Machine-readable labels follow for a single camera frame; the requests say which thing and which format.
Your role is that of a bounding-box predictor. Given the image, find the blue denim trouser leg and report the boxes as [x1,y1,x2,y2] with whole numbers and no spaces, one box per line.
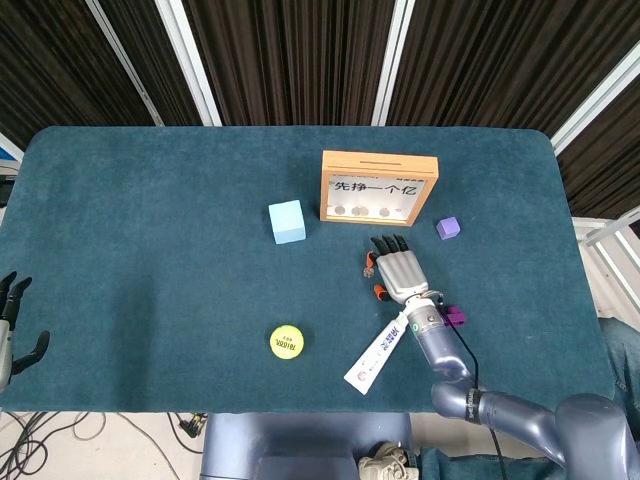
[597,316,640,416]
[417,444,569,480]

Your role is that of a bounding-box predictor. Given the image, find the blue grey robot torso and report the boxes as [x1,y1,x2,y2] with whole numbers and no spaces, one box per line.
[199,412,414,480]

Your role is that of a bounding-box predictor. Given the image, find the purple building brick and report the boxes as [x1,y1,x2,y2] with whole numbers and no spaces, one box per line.
[442,305,469,328]

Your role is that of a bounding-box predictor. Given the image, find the yellow tennis ball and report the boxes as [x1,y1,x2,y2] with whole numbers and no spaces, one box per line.
[269,323,306,360]

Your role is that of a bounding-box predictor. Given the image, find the beige sneaker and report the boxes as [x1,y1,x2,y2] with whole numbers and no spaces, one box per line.
[357,440,419,480]

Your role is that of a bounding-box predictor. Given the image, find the white toothpaste tube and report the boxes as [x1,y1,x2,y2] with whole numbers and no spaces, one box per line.
[343,312,409,396]

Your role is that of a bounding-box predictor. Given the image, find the dark pleated curtain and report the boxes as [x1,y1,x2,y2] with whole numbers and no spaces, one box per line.
[0,0,640,221]

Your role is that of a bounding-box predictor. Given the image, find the wooden coin box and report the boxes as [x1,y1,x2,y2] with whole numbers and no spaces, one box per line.
[319,150,440,228]

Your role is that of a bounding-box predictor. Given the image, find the white blue sign board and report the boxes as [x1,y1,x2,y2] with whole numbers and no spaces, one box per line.
[0,131,24,176]

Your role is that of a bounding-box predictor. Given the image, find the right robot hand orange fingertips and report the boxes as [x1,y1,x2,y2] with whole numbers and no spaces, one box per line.
[363,233,431,304]

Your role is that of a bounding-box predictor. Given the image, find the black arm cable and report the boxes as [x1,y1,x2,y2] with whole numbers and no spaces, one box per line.
[439,298,506,480]

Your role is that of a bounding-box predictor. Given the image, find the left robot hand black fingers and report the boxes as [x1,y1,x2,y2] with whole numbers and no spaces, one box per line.
[0,271,51,391]

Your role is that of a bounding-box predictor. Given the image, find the white metal frame rail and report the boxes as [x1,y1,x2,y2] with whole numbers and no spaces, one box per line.
[572,208,640,301]

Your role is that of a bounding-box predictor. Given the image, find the white frame post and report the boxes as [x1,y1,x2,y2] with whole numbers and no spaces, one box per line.
[84,0,165,127]
[549,48,640,154]
[371,0,417,127]
[154,0,223,127]

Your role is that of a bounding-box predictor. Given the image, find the teal velvet tablecloth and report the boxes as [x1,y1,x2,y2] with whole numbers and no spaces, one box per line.
[0,125,617,415]

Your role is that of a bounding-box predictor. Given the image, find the light blue foam cube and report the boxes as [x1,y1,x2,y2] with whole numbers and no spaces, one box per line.
[268,199,307,245]

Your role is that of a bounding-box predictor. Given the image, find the small purple cube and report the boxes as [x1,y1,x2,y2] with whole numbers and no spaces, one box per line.
[435,216,462,240]

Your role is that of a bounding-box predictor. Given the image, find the black floor cable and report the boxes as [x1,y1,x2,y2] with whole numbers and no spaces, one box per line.
[0,412,51,480]

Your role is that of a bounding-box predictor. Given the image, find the black power plug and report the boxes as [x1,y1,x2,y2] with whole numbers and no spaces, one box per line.
[167,412,207,455]

